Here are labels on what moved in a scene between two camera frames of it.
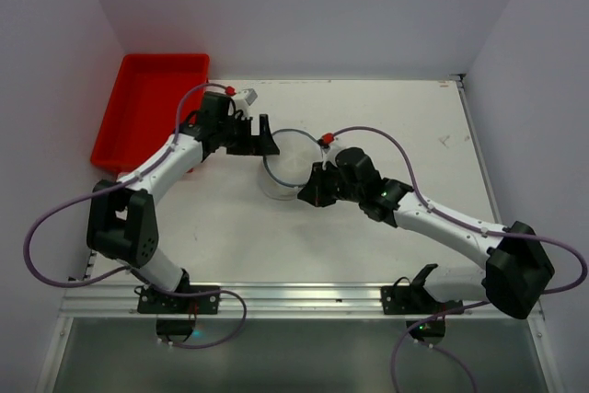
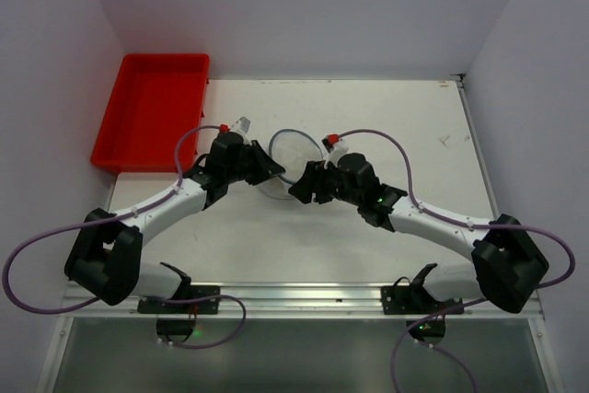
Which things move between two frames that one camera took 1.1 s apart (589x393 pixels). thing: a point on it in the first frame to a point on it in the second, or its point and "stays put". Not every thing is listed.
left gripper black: x=251 y=136 to x=253 y=162
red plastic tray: x=142 y=113 stays put
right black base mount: x=414 y=298 stays put
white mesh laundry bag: x=282 y=175 stays put
